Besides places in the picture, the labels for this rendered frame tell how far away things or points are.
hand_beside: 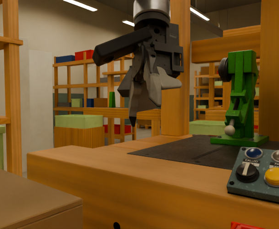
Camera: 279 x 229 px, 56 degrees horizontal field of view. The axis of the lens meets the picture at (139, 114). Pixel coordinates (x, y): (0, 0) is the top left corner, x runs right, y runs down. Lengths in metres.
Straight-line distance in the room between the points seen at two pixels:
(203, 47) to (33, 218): 1.01
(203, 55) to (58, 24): 8.12
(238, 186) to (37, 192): 0.25
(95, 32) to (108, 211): 9.71
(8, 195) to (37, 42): 8.26
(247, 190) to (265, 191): 0.02
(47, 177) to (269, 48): 0.77
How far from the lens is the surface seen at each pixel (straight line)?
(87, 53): 6.69
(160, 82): 0.42
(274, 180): 0.37
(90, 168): 0.53
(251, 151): 0.42
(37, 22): 8.67
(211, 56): 1.13
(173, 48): 0.51
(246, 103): 0.83
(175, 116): 1.09
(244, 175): 0.38
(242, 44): 1.10
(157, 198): 0.44
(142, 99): 0.54
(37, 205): 0.27
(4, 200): 0.29
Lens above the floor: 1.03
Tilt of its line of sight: 3 degrees down
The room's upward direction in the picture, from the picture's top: straight up
